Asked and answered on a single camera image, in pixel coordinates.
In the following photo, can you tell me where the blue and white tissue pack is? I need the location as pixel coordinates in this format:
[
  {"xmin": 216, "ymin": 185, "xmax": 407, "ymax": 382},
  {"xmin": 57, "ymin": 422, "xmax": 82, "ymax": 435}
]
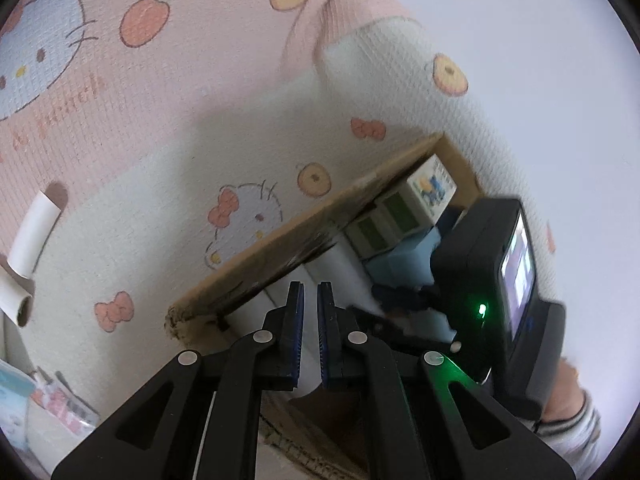
[{"xmin": 0, "ymin": 357, "xmax": 37, "ymax": 453}]

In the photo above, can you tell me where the light blue box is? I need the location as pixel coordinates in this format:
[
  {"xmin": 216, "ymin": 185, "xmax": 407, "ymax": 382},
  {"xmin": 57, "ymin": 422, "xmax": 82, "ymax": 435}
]
[{"xmin": 367, "ymin": 227, "xmax": 445, "ymax": 292}]

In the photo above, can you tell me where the person's right forearm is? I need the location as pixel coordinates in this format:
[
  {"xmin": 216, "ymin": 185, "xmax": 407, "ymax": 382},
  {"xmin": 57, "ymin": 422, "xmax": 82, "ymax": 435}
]
[{"xmin": 541, "ymin": 357, "xmax": 602, "ymax": 467}]

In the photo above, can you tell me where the pink cat printed blanket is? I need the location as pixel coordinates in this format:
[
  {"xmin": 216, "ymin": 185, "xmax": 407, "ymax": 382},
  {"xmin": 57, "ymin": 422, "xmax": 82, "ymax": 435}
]
[{"xmin": 0, "ymin": 0, "xmax": 561, "ymax": 480}]

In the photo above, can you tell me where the brown cardboard box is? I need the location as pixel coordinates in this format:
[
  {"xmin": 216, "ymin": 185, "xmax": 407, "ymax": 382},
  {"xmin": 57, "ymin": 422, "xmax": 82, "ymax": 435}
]
[{"xmin": 165, "ymin": 132, "xmax": 486, "ymax": 480}]

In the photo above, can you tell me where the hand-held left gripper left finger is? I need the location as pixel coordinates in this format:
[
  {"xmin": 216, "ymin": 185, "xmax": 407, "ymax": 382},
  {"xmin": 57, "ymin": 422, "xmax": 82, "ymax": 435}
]
[{"xmin": 50, "ymin": 280, "xmax": 306, "ymax": 480}]

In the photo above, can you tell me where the green label cartoon box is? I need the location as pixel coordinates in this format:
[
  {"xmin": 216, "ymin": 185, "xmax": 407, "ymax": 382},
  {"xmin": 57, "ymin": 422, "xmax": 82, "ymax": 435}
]
[{"xmin": 375, "ymin": 154, "xmax": 458, "ymax": 237}]

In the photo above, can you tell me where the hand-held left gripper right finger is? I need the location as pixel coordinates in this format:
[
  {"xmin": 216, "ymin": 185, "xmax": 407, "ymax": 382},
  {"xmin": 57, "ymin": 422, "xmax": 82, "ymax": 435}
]
[{"xmin": 317, "ymin": 280, "xmax": 576, "ymax": 480}]

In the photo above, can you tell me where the green label white box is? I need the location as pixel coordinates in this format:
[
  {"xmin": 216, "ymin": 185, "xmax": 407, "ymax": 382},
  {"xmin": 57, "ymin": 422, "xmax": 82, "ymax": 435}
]
[{"xmin": 345, "ymin": 210, "xmax": 397, "ymax": 262}]

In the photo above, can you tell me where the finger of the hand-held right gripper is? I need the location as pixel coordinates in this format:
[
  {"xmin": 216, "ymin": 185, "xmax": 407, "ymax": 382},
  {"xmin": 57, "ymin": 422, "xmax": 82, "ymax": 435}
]
[
  {"xmin": 347, "ymin": 305, "xmax": 463, "ymax": 361},
  {"xmin": 372, "ymin": 284, "xmax": 442, "ymax": 319}
]

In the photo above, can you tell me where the small pink packet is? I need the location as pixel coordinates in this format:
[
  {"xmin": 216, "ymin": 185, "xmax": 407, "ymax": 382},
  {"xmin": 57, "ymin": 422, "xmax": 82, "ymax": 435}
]
[{"xmin": 30, "ymin": 367, "xmax": 100, "ymax": 434}]

